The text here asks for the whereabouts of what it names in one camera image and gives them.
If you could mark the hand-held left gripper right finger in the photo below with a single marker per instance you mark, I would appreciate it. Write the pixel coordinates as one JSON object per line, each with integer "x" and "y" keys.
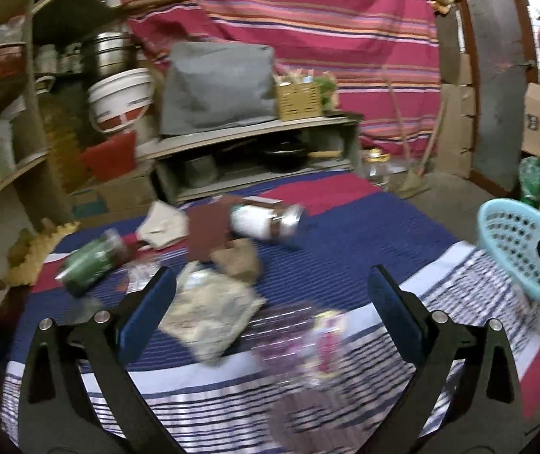
{"x": 395, "y": 314}

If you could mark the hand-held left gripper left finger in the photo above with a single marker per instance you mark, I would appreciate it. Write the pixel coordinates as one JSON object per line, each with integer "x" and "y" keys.
{"x": 147, "y": 314}

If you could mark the light blue plastic basket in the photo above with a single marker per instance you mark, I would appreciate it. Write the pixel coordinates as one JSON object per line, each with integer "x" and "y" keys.
{"x": 487, "y": 220}

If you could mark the clear plastic snack packet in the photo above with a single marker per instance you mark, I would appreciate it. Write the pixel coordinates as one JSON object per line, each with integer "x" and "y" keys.
{"x": 298, "y": 345}

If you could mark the maroon scouring pad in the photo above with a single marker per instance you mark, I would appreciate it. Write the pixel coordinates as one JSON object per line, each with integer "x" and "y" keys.
{"x": 213, "y": 227}

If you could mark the clear plastic bag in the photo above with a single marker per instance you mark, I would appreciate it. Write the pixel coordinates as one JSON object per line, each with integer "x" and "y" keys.
{"x": 140, "y": 276}

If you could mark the silver patterned packet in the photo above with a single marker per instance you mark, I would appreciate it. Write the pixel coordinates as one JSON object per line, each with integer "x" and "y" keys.
{"x": 213, "y": 312}

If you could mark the green plastic bag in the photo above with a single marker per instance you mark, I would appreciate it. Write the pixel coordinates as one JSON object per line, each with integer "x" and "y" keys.
{"x": 534, "y": 182}

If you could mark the green plastic bottle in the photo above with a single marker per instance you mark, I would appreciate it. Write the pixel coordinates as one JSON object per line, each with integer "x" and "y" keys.
{"x": 92, "y": 260}

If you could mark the white cloth piece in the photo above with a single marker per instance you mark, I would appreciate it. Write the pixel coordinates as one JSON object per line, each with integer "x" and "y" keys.
{"x": 163, "y": 224}

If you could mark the printed plaid blanket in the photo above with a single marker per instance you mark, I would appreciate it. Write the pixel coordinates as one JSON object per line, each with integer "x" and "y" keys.
{"x": 345, "y": 227}

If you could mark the crumpled brown paper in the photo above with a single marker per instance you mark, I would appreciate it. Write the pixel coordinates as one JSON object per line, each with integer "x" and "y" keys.
{"x": 237, "y": 260}

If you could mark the plain brown cardboard box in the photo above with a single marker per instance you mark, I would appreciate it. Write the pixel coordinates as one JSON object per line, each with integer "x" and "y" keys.
{"x": 118, "y": 194}

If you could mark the yellow egg carton tray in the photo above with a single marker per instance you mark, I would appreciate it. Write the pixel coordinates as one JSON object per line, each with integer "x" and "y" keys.
{"x": 38, "y": 250}

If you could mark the straw broom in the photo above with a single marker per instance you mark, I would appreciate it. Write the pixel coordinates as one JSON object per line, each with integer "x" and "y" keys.
{"x": 412, "y": 184}

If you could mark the oil bottle yellow cap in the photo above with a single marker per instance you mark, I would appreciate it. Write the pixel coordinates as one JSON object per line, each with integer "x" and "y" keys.
{"x": 376, "y": 170}

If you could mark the glass jar white label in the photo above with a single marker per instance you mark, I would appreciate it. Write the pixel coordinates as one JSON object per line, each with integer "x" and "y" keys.
{"x": 265, "y": 222}

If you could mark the flattened cardboard sheets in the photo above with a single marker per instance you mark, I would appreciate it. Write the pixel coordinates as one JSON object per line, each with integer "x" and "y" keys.
{"x": 457, "y": 127}

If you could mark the red plastic basin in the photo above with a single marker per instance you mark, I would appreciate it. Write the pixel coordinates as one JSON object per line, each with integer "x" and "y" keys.
{"x": 109, "y": 158}

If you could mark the grey metal door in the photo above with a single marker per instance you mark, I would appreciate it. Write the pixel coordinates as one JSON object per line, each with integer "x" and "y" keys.
{"x": 497, "y": 80}

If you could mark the large yellow oil jug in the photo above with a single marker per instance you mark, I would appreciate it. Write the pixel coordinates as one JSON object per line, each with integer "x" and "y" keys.
{"x": 61, "y": 132}

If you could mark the low wooden rack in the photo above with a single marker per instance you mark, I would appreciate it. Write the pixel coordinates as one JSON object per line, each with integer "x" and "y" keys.
{"x": 251, "y": 132}

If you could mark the white plastic bucket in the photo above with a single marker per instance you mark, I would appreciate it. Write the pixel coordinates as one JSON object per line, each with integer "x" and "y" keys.
{"x": 121, "y": 99}

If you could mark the wooden shelf unit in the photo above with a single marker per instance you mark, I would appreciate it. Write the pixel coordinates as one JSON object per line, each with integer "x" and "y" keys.
{"x": 28, "y": 118}

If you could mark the green leafy vegetables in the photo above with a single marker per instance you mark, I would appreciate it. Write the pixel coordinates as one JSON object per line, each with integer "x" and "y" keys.
{"x": 327, "y": 92}

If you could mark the wooden utensil holder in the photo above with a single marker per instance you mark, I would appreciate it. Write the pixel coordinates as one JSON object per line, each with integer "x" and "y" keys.
{"x": 298, "y": 101}

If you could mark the grey cushion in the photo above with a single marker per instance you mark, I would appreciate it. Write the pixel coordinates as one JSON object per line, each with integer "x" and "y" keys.
{"x": 218, "y": 90}

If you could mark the large steel stockpot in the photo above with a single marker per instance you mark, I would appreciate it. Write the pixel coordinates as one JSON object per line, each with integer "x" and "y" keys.
{"x": 109, "y": 54}

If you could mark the wooden pole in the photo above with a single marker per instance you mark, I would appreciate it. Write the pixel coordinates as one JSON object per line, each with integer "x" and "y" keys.
{"x": 156, "y": 5}

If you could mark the striped red cloth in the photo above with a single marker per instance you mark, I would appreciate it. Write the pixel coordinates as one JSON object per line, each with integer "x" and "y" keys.
{"x": 298, "y": 19}

